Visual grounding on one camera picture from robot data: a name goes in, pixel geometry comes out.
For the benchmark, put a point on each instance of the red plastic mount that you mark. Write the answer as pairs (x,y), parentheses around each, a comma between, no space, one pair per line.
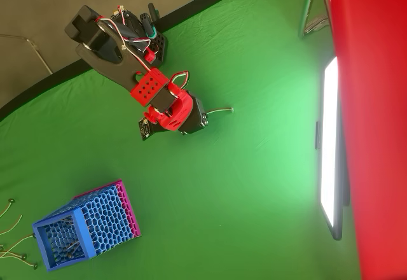
(375,117)

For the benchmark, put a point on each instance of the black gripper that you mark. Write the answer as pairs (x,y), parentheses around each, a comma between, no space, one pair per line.
(198,116)

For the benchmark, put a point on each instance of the small black table clamp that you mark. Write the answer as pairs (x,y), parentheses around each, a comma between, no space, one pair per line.
(149,22)

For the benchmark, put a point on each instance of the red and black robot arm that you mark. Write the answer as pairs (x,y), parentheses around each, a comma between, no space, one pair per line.
(108,57)

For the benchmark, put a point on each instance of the motor controller board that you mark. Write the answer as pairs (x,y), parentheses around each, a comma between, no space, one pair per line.
(117,12)

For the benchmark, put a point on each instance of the green table cloth black edge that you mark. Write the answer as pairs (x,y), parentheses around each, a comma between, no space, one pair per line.
(222,181)

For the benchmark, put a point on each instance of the blue and pink mesh basket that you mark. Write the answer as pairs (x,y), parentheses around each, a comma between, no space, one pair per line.
(84,235)

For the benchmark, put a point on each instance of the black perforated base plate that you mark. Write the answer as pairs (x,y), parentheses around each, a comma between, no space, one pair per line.
(160,46)

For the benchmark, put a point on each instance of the thin metal rod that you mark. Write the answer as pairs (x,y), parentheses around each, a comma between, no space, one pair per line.
(41,58)

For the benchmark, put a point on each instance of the chrome tube stand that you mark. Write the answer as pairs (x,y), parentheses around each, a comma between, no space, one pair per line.
(306,6)

